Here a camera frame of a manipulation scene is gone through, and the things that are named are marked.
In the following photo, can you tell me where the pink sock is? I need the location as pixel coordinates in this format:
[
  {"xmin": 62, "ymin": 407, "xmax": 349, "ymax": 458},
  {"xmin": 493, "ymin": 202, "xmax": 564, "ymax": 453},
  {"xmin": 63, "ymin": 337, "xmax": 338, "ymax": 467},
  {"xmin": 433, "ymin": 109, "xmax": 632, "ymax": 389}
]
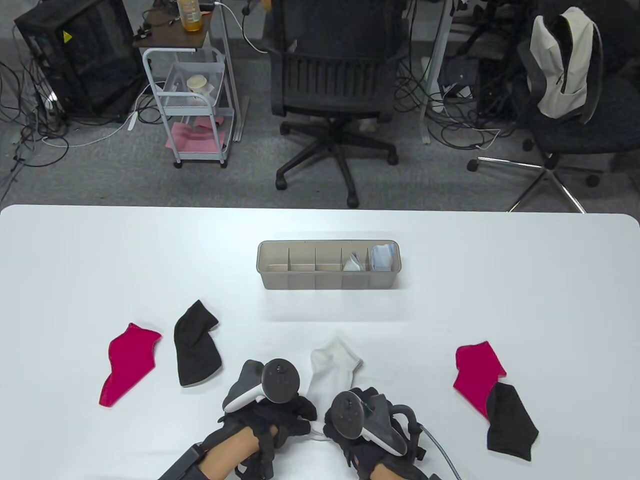
[
  {"xmin": 453, "ymin": 341, "xmax": 507, "ymax": 420},
  {"xmin": 99, "ymin": 322, "xmax": 163, "ymax": 408}
]

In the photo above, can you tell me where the person's right hand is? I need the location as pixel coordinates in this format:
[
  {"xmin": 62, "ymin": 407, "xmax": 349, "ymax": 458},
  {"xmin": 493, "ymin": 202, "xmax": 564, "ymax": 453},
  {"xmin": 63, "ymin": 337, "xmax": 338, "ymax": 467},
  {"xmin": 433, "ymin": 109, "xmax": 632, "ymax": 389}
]
[{"xmin": 322, "ymin": 387, "xmax": 427, "ymax": 476}]

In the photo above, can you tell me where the white metal frame post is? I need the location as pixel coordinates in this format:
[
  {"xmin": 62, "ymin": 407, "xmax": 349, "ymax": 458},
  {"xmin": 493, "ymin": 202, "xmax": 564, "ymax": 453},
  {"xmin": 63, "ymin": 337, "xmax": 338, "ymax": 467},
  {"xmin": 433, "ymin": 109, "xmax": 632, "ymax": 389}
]
[
  {"xmin": 210, "ymin": 0, "xmax": 248, "ymax": 143},
  {"xmin": 420, "ymin": 0, "xmax": 453, "ymax": 146}
]

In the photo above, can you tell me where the black computer tower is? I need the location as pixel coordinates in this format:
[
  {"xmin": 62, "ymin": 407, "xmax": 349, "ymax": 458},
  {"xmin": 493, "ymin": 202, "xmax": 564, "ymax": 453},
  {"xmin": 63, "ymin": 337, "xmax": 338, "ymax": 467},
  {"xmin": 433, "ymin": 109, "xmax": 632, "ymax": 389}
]
[{"xmin": 14, "ymin": 0, "xmax": 146, "ymax": 123}]

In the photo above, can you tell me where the person's left forearm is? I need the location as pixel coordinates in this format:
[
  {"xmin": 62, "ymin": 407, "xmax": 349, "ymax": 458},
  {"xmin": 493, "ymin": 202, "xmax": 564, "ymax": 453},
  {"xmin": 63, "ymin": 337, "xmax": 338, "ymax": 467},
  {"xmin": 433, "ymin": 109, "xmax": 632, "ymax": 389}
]
[{"xmin": 200, "ymin": 427, "xmax": 278, "ymax": 478}]

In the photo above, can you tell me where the black cable tangle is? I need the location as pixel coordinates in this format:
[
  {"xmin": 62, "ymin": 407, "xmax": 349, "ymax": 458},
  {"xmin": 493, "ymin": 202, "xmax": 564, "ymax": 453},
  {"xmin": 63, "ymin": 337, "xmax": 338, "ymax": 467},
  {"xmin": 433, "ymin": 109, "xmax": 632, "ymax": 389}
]
[
  {"xmin": 0, "ymin": 47, "xmax": 71, "ymax": 201},
  {"xmin": 400, "ymin": 47, "xmax": 523, "ymax": 151}
]

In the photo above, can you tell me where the grey tracking controller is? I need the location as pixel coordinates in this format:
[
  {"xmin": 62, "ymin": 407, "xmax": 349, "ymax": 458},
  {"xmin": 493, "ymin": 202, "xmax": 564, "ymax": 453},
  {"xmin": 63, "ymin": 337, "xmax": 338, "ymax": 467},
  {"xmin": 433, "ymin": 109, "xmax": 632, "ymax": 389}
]
[
  {"xmin": 331, "ymin": 391, "xmax": 407, "ymax": 457},
  {"xmin": 222, "ymin": 358, "xmax": 301, "ymax": 414}
]

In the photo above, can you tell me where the white rolling cart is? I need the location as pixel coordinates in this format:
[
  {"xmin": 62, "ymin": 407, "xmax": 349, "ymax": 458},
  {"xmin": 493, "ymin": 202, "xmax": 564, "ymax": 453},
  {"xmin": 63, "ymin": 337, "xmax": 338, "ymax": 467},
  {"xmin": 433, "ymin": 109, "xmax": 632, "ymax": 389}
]
[{"xmin": 132, "ymin": 5, "xmax": 236, "ymax": 168}]

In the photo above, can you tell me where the bottle of orange liquid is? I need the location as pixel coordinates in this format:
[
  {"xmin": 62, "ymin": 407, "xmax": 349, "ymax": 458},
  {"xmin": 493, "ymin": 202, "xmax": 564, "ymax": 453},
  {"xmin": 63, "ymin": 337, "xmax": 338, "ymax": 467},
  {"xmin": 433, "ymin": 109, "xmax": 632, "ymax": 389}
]
[{"xmin": 176, "ymin": 0, "xmax": 203, "ymax": 32}]

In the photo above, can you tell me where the black mesh office chair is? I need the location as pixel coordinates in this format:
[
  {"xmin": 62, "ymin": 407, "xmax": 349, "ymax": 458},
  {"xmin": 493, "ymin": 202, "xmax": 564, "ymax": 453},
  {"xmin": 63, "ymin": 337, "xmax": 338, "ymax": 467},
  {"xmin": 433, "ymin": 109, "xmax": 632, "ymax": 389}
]
[{"xmin": 267, "ymin": 0, "xmax": 408, "ymax": 208}]

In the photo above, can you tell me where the beige divided organizer box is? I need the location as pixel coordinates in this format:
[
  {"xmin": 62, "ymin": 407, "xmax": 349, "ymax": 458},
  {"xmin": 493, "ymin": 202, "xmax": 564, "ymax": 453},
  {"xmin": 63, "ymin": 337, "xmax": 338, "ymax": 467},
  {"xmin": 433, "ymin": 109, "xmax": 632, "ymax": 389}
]
[{"xmin": 256, "ymin": 240, "xmax": 401, "ymax": 291}]

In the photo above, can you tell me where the pink cloth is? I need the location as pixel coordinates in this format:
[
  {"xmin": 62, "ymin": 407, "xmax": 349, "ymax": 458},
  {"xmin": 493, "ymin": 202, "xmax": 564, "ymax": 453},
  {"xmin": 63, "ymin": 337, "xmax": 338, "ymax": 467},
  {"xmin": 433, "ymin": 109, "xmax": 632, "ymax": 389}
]
[{"xmin": 165, "ymin": 116, "xmax": 228, "ymax": 153}]

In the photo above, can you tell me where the black sock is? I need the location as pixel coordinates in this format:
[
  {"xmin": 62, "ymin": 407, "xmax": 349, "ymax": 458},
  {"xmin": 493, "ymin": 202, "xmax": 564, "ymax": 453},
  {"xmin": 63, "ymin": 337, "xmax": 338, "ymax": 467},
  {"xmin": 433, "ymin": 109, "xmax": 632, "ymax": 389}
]
[
  {"xmin": 486, "ymin": 382, "xmax": 540, "ymax": 462},
  {"xmin": 174, "ymin": 299, "xmax": 222, "ymax": 387}
]

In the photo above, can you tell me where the grey cable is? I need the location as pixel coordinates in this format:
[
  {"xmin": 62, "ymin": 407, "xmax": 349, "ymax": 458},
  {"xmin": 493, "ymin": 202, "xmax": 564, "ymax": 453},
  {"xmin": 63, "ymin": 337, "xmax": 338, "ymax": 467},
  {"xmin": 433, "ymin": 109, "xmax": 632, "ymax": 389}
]
[{"xmin": 420, "ymin": 424, "xmax": 463, "ymax": 480}]

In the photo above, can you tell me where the person's left hand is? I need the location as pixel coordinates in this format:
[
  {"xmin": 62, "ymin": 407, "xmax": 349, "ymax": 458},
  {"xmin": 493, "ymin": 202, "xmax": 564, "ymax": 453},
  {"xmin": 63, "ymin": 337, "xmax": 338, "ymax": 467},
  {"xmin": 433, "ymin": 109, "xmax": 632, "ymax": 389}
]
[{"xmin": 217, "ymin": 394, "xmax": 318, "ymax": 451}]

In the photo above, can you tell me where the cream cup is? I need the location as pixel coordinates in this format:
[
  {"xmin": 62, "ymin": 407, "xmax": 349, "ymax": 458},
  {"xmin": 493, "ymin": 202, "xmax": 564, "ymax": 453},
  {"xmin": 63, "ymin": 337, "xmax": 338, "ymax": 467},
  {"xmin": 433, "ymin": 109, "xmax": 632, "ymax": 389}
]
[{"xmin": 186, "ymin": 75, "xmax": 217, "ymax": 96}]

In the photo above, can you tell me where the cream backpack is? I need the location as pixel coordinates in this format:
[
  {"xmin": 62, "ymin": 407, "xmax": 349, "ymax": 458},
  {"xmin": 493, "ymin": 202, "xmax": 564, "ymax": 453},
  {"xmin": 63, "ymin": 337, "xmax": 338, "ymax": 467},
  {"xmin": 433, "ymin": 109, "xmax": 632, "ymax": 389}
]
[{"xmin": 529, "ymin": 7, "xmax": 603, "ymax": 123}]

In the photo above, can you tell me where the dark chair with chrome base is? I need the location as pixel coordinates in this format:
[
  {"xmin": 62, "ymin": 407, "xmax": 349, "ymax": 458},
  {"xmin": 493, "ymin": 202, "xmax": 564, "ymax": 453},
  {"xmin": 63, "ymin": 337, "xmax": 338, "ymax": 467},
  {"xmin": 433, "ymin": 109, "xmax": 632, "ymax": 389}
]
[{"xmin": 467, "ymin": 15, "xmax": 640, "ymax": 213}]

